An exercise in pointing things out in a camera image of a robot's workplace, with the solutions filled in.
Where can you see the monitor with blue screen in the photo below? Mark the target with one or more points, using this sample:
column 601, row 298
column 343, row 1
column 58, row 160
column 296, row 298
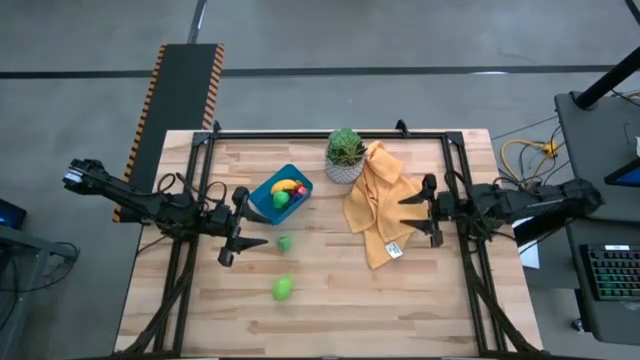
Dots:
column 630, row 176

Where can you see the dark device with blue light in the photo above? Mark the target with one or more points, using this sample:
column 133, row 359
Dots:
column 10, row 215

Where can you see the teal plastic container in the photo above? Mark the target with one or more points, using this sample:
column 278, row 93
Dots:
column 265, row 210

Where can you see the black mat with orange stripes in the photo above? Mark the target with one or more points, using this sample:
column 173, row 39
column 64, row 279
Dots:
column 175, row 90

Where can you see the ribbed green toy pepper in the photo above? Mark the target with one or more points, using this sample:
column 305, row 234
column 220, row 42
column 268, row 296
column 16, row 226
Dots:
column 285, row 243

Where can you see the grey metal cart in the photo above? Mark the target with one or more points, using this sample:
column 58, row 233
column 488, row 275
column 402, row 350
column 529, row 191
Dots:
column 20, row 240

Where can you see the black metal pole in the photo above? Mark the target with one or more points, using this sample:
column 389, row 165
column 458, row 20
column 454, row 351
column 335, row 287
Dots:
column 605, row 80

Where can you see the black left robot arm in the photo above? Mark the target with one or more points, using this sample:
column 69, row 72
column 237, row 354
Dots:
column 150, row 205

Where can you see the black aluminium table frame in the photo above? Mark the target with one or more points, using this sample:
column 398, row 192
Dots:
column 275, row 135

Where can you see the desk caster wheel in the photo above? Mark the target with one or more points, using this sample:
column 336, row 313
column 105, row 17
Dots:
column 577, row 325

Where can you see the white paper sheet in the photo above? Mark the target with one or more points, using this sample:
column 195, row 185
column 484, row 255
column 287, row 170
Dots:
column 530, row 255

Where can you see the yellow toy banana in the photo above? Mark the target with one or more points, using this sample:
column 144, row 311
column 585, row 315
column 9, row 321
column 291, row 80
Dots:
column 282, row 185

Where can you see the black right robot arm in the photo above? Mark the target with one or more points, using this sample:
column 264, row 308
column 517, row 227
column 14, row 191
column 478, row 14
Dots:
column 525, row 205

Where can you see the backlit computer keyboard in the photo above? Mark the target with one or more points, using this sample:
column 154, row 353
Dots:
column 615, row 272

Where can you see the potted succulent in patterned pot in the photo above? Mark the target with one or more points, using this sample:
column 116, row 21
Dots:
column 344, row 150

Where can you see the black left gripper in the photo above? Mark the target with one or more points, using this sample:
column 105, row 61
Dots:
column 220, row 222

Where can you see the yellow waffle cloth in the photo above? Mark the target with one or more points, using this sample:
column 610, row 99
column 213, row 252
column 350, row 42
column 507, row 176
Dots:
column 380, row 200

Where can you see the round green toy fruit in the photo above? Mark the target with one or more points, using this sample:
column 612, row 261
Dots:
column 281, row 199

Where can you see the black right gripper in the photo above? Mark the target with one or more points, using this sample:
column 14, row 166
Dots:
column 447, row 210

